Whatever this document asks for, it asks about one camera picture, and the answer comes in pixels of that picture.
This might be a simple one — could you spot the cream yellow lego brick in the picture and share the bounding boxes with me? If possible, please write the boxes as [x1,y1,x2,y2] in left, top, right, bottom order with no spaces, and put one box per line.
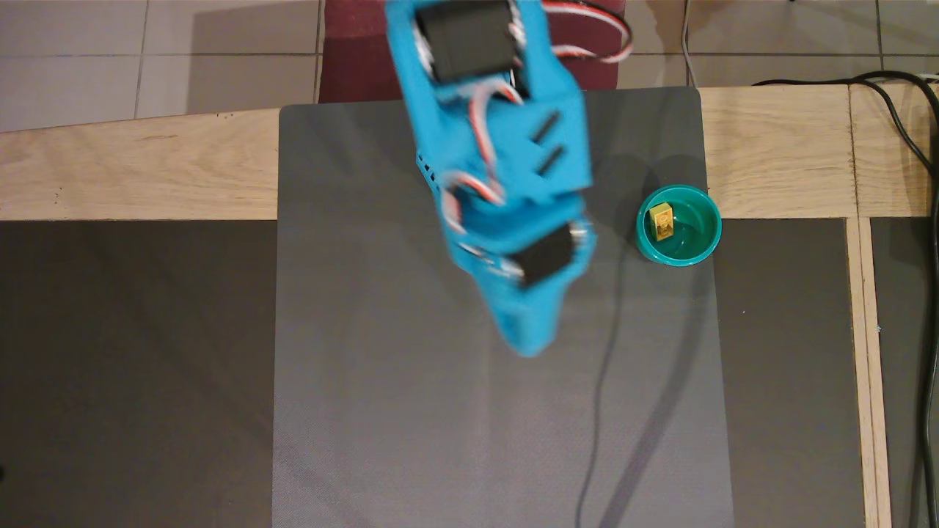
[648,203,676,242]

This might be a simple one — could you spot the grey rubber mat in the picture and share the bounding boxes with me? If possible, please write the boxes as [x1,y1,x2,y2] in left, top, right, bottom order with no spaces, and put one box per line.
[271,87,736,528]

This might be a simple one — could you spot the dark red floor mat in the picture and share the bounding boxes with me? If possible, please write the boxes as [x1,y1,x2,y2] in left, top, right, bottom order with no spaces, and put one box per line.
[318,0,626,104]

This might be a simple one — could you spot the red white black servo wire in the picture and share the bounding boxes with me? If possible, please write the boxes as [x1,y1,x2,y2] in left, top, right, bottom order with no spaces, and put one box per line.
[541,0,635,65]
[439,79,523,234]

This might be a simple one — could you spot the black power cable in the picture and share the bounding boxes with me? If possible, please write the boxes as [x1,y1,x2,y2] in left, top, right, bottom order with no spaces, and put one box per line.
[754,70,939,528]

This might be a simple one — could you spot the thin white cable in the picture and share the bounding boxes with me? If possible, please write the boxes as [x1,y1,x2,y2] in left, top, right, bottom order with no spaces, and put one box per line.
[681,0,696,88]

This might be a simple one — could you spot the green plastic cup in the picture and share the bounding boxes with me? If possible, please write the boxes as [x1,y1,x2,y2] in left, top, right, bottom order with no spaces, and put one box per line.
[635,184,723,268]

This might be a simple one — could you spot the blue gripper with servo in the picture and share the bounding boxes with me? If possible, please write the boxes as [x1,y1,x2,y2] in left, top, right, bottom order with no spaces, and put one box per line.
[447,211,597,359]

